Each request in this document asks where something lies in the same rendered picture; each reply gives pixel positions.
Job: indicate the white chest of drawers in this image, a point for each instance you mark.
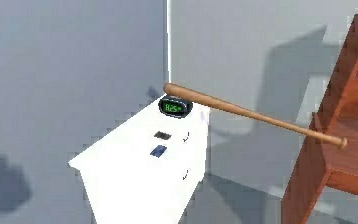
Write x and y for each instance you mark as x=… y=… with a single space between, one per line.
x=133 y=176

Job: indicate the black digital alarm clock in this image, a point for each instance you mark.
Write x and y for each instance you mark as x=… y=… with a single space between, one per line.
x=174 y=107

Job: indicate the wooden baseball bat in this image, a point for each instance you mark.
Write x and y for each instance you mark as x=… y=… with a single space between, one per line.
x=240 y=109

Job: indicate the black flat card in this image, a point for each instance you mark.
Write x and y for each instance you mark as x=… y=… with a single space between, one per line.
x=162 y=135

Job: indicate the red-brown wooden shelf unit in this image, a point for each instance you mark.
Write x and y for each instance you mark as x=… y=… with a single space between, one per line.
x=340 y=133

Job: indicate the blue credit card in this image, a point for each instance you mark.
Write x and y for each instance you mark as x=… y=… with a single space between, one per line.
x=158 y=151

